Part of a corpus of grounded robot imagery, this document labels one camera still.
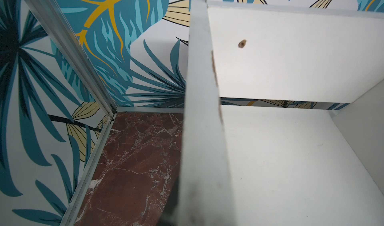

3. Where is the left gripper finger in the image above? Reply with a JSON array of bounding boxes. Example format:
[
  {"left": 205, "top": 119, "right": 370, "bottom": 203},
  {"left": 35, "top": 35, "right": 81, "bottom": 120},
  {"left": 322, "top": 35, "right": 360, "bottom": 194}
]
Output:
[{"left": 159, "top": 184, "right": 179, "bottom": 226}]

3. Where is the white wooden bookshelf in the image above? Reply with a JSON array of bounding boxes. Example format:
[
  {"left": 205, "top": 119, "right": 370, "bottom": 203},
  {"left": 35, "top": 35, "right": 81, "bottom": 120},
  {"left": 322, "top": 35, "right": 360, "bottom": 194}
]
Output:
[{"left": 177, "top": 0, "right": 384, "bottom": 226}]

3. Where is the left aluminium corner post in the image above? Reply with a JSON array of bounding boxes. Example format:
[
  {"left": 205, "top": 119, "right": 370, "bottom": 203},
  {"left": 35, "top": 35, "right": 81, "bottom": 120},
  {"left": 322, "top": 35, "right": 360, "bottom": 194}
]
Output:
[{"left": 24, "top": 0, "right": 117, "bottom": 118}]

